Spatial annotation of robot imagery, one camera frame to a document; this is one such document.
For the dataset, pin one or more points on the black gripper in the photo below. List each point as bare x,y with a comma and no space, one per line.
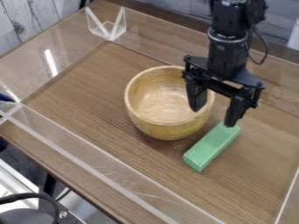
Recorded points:
223,74

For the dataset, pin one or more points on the brown wooden bowl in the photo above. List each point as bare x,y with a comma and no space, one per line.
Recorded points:
157,106

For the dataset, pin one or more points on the green rectangular block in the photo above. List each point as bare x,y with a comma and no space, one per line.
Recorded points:
211,145

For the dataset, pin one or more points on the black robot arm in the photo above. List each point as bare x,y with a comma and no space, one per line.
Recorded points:
236,17

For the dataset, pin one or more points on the black table leg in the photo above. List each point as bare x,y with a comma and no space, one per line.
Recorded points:
49,184

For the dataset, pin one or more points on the clear acrylic enclosure wall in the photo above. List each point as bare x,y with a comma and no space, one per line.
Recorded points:
68,123

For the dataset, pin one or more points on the black metal bracket with screw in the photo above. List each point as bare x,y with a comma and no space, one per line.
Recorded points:
67,217

